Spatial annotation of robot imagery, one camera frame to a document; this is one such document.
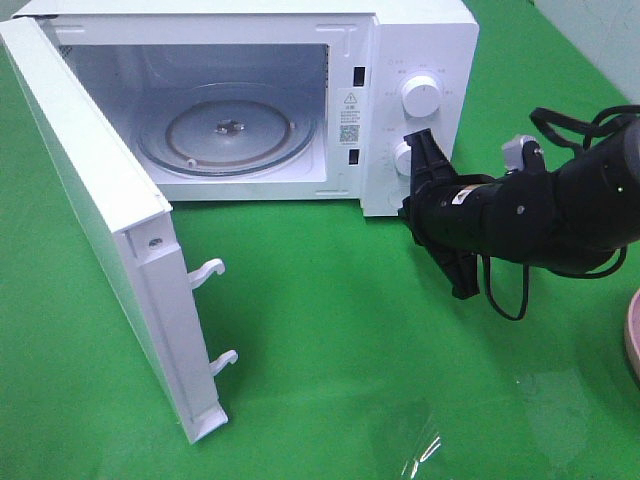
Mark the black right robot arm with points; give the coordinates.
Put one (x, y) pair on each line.
(570, 220)

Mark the white microwave knob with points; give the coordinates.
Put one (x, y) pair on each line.
(421, 95)
(402, 159)

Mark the round white door release button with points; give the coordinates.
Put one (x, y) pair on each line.
(396, 197)

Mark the upper white microwave knob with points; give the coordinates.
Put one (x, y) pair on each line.
(421, 95)

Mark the lower white microwave knob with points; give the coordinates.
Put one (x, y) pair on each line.
(402, 159)

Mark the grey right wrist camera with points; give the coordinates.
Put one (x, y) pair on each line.
(520, 150)

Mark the pink round plate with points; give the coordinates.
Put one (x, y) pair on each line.
(631, 336)

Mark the white microwave oven body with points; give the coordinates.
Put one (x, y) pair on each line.
(124, 53)

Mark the white microwave door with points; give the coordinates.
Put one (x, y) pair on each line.
(128, 223)

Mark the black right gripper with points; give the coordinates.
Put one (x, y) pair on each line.
(430, 170)

